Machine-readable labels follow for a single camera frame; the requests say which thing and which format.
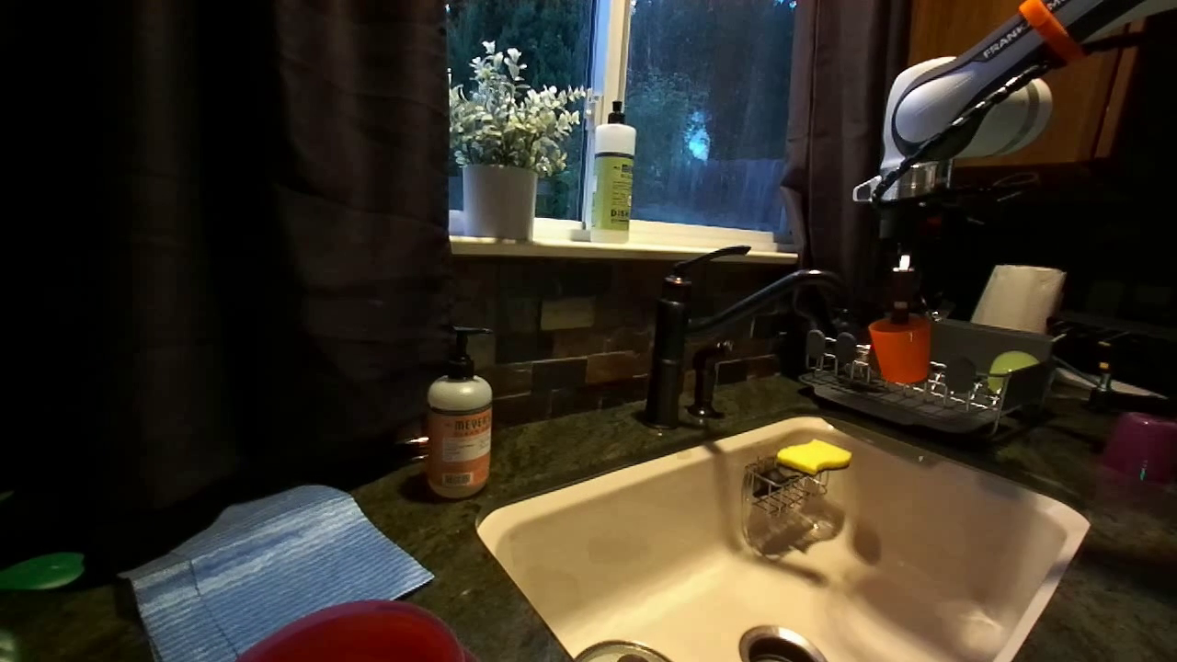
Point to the dark bronze faucet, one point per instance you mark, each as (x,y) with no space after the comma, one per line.
(677,327)

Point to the green lid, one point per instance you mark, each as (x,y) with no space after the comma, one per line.
(42,571)

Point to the grey dish drying rack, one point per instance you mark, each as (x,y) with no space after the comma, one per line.
(975,378)

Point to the soap pump bottle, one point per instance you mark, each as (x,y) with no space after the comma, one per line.
(458,426)

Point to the dark curtain left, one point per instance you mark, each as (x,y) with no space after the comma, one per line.
(221,245)

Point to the blue dish cloth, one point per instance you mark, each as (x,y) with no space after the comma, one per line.
(266,566)

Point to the yellow sponge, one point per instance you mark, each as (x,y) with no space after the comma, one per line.
(815,457)

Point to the red bowl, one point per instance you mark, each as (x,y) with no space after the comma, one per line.
(366,629)

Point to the purple cup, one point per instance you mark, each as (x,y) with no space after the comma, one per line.
(1140,447)

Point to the green dish soap bottle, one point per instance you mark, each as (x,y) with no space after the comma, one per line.
(612,178)

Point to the wire sponge caddy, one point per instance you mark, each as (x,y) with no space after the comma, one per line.
(783,512)

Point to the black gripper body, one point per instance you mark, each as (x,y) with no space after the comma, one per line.
(910,240)

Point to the dark curtain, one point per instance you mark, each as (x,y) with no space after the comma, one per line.
(221,245)
(841,75)

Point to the white ceramic sink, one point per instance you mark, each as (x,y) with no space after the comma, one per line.
(914,561)

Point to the orange plastic cup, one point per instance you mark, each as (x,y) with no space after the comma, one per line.
(902,350)

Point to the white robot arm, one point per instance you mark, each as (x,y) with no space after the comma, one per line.
(975,104)

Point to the dark curtain right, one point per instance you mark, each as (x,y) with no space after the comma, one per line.
(841,75)

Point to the white potted plant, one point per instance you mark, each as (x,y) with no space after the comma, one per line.
(505,139)

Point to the white paper towel roll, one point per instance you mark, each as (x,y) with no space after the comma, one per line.
(1020,297)

